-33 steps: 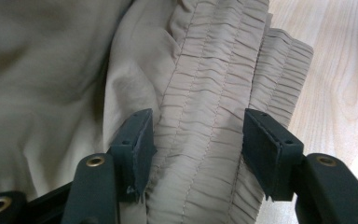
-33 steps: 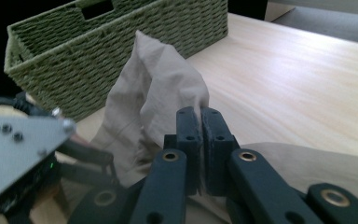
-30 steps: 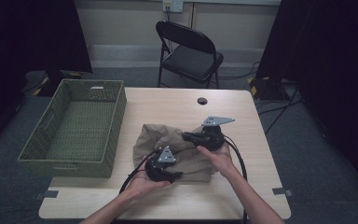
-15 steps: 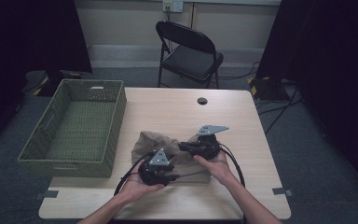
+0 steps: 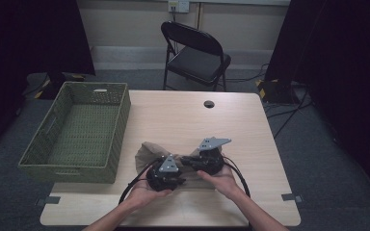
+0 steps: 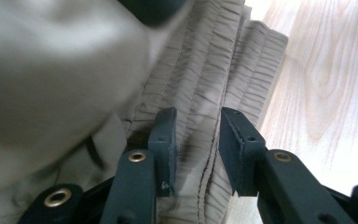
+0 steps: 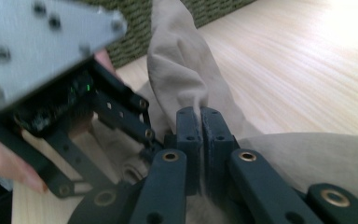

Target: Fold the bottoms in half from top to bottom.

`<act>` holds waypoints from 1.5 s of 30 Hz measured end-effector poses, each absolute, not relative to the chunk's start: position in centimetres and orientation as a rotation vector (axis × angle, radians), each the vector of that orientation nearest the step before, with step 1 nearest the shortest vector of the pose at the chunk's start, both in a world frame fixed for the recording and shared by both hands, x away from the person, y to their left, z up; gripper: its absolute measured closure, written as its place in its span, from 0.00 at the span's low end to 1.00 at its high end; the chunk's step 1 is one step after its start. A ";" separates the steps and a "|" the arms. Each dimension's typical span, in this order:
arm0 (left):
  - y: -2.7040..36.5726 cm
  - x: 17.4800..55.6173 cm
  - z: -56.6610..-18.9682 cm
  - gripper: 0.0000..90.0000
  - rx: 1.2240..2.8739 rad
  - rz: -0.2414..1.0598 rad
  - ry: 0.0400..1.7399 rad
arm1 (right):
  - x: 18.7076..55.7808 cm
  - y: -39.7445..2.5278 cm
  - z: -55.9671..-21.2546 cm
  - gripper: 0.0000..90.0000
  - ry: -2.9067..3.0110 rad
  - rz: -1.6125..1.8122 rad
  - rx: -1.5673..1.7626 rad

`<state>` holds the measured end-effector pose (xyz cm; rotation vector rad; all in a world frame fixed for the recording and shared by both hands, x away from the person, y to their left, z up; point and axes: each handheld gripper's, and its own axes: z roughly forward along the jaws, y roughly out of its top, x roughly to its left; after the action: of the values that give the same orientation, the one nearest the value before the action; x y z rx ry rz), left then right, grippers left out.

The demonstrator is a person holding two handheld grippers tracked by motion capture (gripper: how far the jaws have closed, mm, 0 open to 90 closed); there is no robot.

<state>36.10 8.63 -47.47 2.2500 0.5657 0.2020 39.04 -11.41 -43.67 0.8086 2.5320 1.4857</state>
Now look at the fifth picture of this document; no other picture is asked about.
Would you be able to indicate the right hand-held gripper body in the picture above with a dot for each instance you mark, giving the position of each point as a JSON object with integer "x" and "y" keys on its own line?
{"x": 210, "y": 162}

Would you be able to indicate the black stand base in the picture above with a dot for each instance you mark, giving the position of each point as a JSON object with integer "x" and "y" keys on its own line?
{"x": 276, "y": 93}
{"x": 56, "y": 78}

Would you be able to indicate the black table grommet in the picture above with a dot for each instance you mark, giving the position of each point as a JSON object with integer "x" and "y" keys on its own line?
{"x": 209, "y": 104}

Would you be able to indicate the beige pants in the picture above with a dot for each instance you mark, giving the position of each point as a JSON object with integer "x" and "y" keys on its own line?
{"x": 146, "y": 154}

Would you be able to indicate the black folding chair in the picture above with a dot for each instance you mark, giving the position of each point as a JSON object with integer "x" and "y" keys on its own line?
{"x": 196, "y": 64}

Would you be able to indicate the black curtain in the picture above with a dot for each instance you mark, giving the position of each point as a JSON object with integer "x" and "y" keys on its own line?
{"x": 29, "y": 38}
{"x": 350, "y": 64}

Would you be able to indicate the person's left hand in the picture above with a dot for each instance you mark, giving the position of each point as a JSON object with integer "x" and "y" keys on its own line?
{"x": 147, "y": 197}

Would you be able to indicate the white wall socket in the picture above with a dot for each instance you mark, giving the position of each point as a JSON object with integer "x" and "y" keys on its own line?
{"x": 183, "y": 6}

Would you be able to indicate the green woven basket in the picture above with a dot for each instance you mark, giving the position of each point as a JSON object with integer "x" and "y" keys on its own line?
{"x": 77, "y": 134}

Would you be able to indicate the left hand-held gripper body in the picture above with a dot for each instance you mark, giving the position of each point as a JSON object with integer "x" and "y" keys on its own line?
{"x": 160, "y": 181}

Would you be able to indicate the person's right hand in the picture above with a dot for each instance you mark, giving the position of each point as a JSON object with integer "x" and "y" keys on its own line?
{"x": 223, "y": 184}

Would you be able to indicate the grey tape strip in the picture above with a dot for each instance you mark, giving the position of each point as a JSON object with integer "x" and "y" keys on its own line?
{"x": 49, "y": 200}
{"x": 292, "y": 197}

